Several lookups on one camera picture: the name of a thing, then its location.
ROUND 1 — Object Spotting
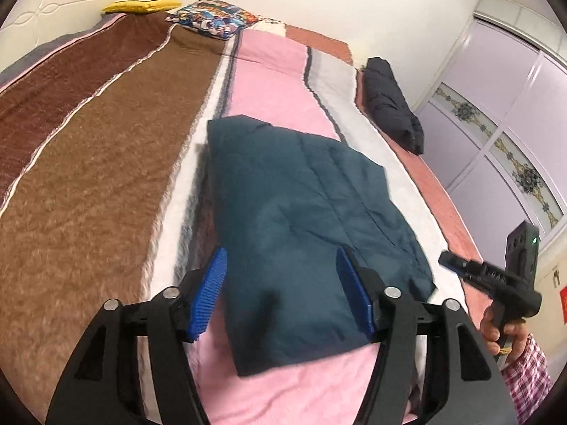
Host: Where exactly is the teal puffer jacket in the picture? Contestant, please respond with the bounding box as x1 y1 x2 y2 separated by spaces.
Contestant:
208 115 434 377

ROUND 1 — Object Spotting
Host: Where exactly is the plaid shirt right forearm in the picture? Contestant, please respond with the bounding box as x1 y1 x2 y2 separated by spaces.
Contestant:
503 335 552 424

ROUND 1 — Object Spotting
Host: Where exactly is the person's right hand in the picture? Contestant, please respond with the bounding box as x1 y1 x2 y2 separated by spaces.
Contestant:
479 305 529 370

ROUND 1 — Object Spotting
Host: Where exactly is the lilac sliding wardrobe door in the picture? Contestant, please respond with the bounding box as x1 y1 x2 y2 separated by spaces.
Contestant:
419 21 566 262

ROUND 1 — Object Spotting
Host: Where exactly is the dark navy folded jacket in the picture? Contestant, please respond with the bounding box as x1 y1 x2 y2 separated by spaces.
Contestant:
362 57 425 155

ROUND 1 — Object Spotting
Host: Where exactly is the colourful cartoon pillow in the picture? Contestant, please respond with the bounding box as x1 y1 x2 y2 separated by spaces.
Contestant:
166 0 259 40

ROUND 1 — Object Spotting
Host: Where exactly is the yellow pillow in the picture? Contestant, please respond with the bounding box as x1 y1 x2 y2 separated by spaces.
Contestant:
103 0 182 13

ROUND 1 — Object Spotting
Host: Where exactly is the cream bed headboard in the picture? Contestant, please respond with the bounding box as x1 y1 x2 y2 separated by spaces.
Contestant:
1 0 115 54

